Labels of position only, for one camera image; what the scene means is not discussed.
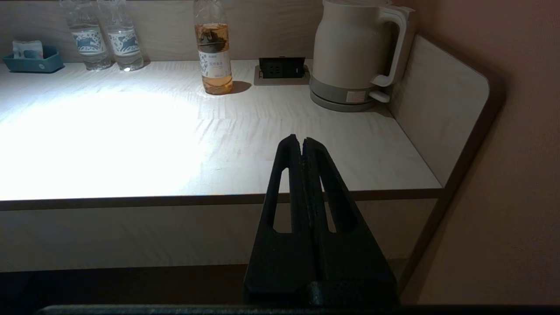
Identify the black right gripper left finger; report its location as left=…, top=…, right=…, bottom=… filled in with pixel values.
left=244, top=134, right=317, bottom=305

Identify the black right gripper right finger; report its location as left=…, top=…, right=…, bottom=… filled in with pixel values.
left=303, top=137, right=399, bottom=305

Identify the grey kettle base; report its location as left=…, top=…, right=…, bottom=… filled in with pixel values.
left=309, top=74, right=391, bottom=112

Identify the black recessed power socket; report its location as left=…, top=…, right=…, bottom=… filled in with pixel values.
left=258, top=57, right=306, bottom=79

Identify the amber tea plastic bottle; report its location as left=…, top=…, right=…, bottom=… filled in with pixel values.
left=193, top=0, right=234, bottom=95

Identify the cream electric kettle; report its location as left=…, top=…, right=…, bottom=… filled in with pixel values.
left=311, top=0, right=415, bottom=88

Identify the clear water bottle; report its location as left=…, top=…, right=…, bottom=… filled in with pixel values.
left=59, top=0, right=112, bottom=71
left=97, top=0, right=145, bottom=72

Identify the small blue-grey tray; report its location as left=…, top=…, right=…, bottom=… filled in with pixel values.
left=2, top=46, right=65, bottom=74

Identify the pale sachet packet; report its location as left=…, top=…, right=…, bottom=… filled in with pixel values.
left=12, top=40, right=44, bottom=60

